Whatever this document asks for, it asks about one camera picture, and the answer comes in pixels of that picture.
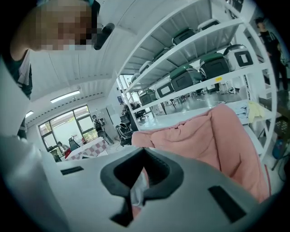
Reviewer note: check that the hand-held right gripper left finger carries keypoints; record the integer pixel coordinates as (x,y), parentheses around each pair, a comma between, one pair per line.
(79,194)

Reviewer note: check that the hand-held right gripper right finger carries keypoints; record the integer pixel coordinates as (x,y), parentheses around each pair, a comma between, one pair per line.
(194,204)

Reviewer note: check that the pink cloth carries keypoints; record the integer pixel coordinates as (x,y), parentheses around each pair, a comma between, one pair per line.
(194,140)

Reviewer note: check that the light blue cloth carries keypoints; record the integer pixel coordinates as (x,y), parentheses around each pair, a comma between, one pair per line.
(242,111)

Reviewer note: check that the yellow cloth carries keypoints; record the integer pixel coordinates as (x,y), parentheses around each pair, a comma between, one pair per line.
(254,111)

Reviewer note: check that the red checkered covered table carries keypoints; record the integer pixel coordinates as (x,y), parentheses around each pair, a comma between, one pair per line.
(90,148)

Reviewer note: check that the black white office chair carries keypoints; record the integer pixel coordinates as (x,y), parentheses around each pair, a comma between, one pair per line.
(73,143)

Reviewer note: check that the black framed window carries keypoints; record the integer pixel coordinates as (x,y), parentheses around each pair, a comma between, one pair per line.
(65,127)

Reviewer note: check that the long ceiling light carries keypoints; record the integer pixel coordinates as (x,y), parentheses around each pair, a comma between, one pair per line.
(29,114)
(65,96)

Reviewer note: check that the blue bag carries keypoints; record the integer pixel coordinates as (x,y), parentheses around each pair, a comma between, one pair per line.
(278,149)

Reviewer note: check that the person's dark striped shirt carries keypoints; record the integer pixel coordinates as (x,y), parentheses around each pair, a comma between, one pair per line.
(23,77)

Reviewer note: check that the dark table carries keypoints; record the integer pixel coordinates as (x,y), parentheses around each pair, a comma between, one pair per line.
(277,99)

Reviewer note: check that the person's head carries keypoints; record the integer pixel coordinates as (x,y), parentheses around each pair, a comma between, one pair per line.
(59,25)

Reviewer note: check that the white metal shelving rack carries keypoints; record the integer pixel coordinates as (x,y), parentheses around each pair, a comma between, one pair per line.
(226,25)

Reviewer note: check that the black head-worn camera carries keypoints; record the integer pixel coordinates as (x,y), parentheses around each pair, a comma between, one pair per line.
(104,35)

